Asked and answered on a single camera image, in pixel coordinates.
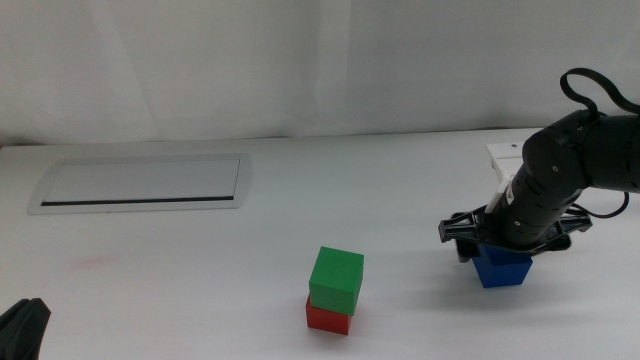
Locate blue cube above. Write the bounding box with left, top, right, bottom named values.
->
left=471, top=243, right=534, bottom=290

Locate green cube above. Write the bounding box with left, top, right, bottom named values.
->
left=308, top=245, right=366, bottom=317

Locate red cube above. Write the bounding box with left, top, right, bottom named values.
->
left=305, top=294, right=353, bottom=337

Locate white cloth backdrop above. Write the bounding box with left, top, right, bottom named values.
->
left=0, top=0, right=640, bottom=147

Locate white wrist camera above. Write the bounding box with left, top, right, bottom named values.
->
left=483, top=142, right=527, bottom=215

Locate thin black cable loop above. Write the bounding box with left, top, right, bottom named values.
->
left=567, top=191, right=631, bottom=220

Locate black flat ribbon cable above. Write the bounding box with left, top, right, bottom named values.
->
left=558, top=67, right=640, bottom=117

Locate silver table cable hatch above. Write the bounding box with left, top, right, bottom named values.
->
left=27, top=153, right=254, bottom=216

